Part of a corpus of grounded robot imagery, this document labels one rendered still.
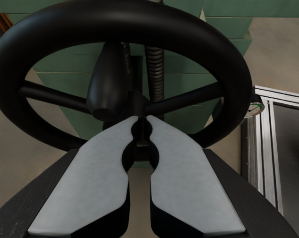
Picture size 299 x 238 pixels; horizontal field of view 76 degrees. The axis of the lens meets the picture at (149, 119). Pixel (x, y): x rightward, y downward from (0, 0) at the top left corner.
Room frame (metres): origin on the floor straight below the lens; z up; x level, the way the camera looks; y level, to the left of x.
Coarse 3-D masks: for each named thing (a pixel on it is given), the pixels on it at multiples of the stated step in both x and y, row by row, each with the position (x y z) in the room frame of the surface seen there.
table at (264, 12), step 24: (0, 0) 0.29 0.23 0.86; (24, 0) 0.29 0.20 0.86; (48, 0) 0.30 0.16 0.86; (216, 0) 0.31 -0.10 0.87; (240, 0) 0.31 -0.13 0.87; (264, 0) 0.31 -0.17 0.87; (288, 0) 0.31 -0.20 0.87; (72, 48) 0.20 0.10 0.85; (96, 48) 0.20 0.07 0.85; (144, 48) 0.21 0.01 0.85
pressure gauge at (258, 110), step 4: (252, 96) 0.26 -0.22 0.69; (256, 96) 0.27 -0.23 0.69; (260, 96) 0.27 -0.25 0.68; (252, 100) 0.25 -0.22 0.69; (256, 100) 0.25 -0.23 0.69; (260, 100) 0.26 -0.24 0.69; (252, 104) 0.25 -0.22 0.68; (256, 104) 0.25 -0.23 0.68; (260, 104) 0.25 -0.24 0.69; (252, 108) 0.25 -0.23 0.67; (256, 108) 0.25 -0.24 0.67; (260, 108) 0.25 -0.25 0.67; (264, 108) 0.25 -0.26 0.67; (248, 112) 0.25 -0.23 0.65; (252, 112) 0.25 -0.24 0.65; (256, 112) 0.25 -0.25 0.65; (260, 112) 0.25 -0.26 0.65; (248, 116) 0.25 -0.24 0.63; (252, 116) 0.25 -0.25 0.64
